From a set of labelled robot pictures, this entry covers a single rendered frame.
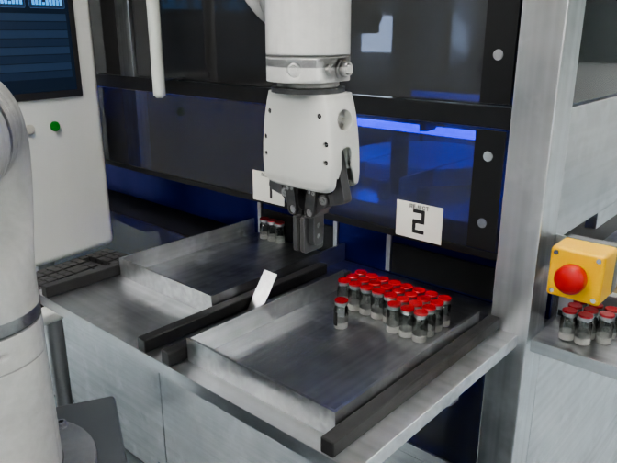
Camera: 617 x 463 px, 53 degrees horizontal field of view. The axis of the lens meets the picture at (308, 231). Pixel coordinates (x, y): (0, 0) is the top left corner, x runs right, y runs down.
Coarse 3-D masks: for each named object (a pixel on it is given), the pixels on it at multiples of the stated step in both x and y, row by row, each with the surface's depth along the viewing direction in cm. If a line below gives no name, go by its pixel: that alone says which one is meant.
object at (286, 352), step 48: (336, 288) 107; (192, 336) 84; (240, 336) 91; (288, 336) 91; (336, 336) 91; (384, 336) 91; (240, 384) 78; (288, 384) 79; (336, 384) 79; (384, 384) 75
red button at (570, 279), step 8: (568, 264) 83; (560, 272) 82; (568, 272) 81; (576, 272) 81; (584, 272) 82; (560, 280) 82; (568, 280) 81; (576, 280) 81; (584, 280) 81; (560, 288) 83; (568, 288) 82; (576, 288) 81
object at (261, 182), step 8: (256, 176) 122; (264, 176) 120; (256, 184) 122; (264, 184) 121; (256, 192) 123; (264, 192) 121; (272, 192) 120; (264, 200) 122; (272, 200) 121; (280, 200) 119
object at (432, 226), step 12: (408, 204) 100; (420, 204) 98; (408, 216) 100; (420, 216) 99; (432, 216) 97; (396, 228) 102; (408, 228) 101; (420, 228) 99; (432, 228) 98; (432, 240) 98
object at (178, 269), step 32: (128, 256) 114; (160, 256) 120; (192, 256) 123; (224, 256) 123; (256, 256) 123; (288, 256) 123; (320, 256) 116; (160, 288) 107; (192, 288) 100; (224, 288) 108
